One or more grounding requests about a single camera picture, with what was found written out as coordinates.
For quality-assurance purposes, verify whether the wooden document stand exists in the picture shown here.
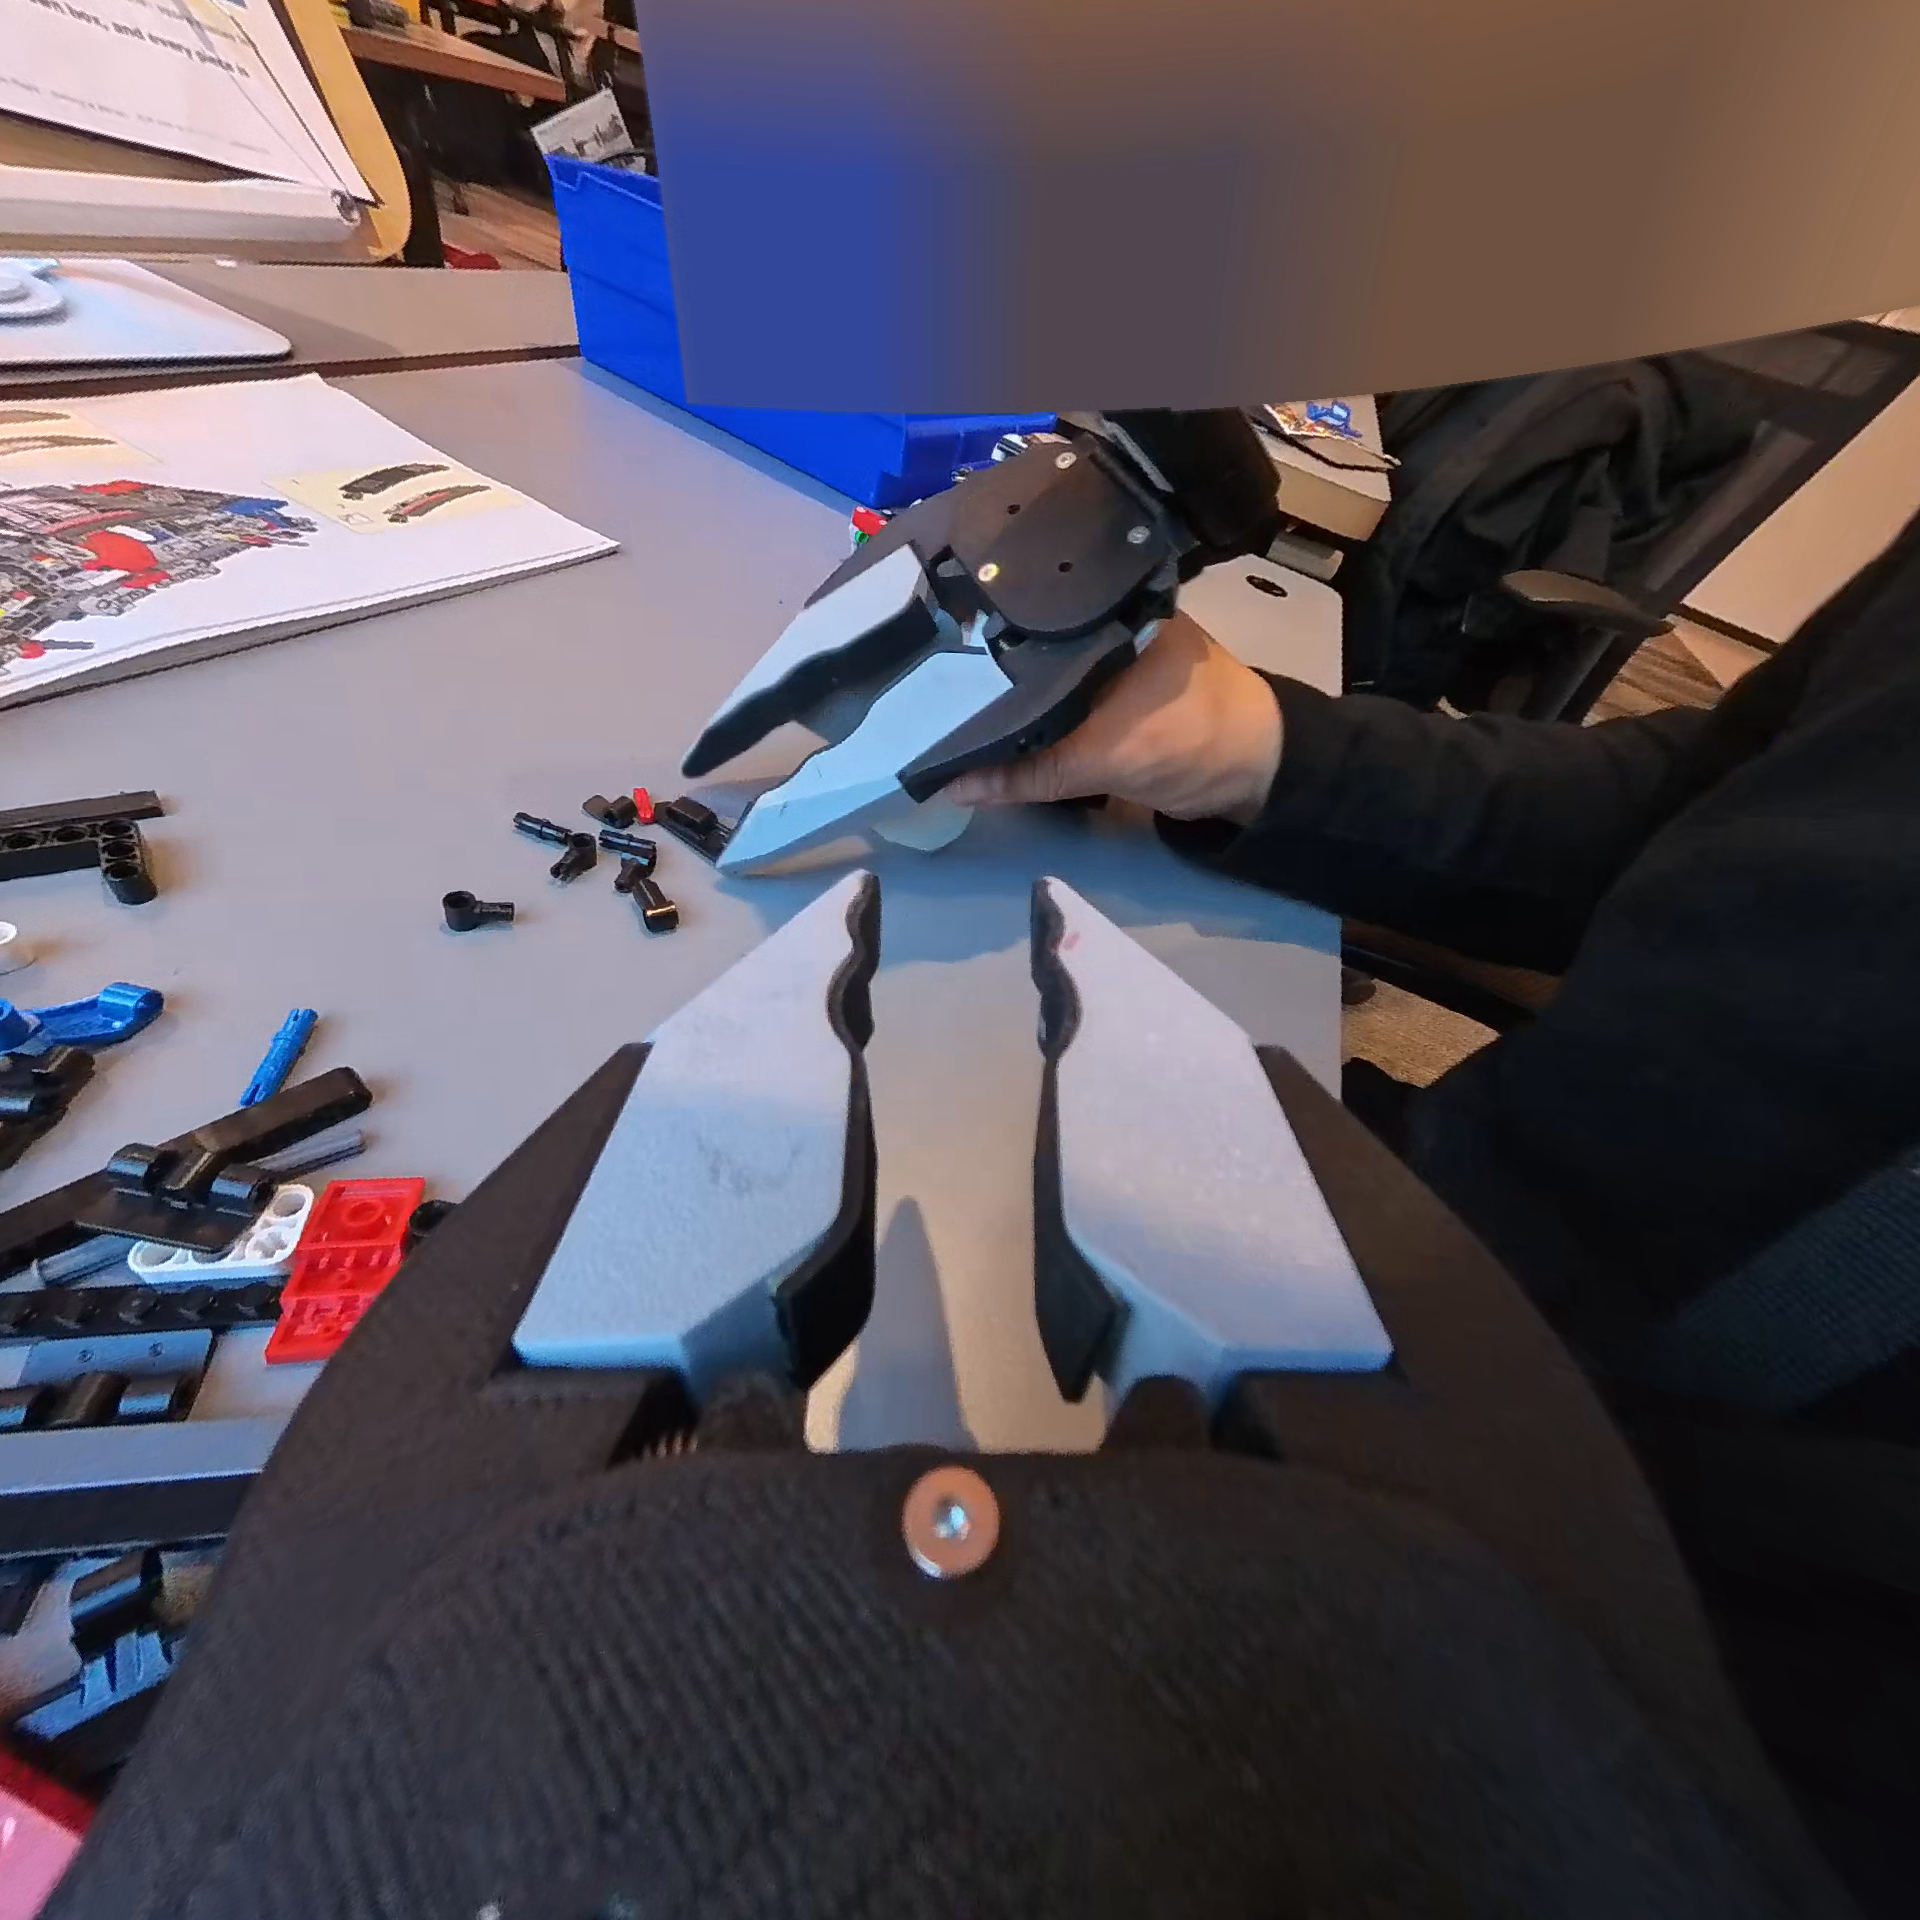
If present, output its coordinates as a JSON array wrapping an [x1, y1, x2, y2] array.
[[0, 0, 416, 369]]

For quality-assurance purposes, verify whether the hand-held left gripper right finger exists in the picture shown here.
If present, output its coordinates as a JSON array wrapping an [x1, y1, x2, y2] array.
[[1028, 875, 1394, 1404]]

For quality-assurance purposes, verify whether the black jacket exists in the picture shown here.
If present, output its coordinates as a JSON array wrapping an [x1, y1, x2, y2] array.
[[1342, 351, 1772, 706]]

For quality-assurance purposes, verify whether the person's right hand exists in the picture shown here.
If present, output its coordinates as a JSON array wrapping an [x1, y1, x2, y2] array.
[[953, 605, 1289, 825]]

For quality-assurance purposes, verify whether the colourful sticker sheet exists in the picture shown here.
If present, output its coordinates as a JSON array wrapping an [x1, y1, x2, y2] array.
[[1264, 397, 1387, 470]]

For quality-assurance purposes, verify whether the pile of toy bricks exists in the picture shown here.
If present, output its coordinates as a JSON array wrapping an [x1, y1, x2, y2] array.
[[0, 791, 461, 1802]]

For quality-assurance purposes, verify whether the small printed sign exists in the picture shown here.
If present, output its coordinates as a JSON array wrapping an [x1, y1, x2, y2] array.
[[531, 91, 648, 170]]

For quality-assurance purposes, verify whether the person's black sweater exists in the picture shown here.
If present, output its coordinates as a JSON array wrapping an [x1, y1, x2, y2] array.
[[1350, 516, 1920, 1920]]

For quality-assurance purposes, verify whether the open instruction booklet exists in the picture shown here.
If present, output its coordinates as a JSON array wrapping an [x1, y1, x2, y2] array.
[[0, 371, 623, 709]]

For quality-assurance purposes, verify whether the black mesh office chair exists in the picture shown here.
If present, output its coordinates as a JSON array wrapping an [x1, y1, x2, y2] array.
[[1462, 321, 1920, 722]]

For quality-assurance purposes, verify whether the printed instruction sheet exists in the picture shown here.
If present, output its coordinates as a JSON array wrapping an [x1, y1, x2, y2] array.
[[0, 0, 377, 196]]

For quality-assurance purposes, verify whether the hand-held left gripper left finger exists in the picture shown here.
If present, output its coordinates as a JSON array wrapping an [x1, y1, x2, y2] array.
[[513, 870, 884, 1395]]

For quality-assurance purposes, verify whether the blue plastic bin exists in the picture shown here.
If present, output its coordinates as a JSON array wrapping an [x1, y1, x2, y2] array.
[[542, 148, 1059, 514]]

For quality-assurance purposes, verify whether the person's right forearm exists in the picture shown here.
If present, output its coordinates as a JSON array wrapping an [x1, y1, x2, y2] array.
[[1155, 668, 1802, 976]]

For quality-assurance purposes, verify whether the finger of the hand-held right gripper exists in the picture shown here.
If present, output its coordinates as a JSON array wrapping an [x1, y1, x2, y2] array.
[[680, 539, 938, 782], [719, 645, 1022, 879]]

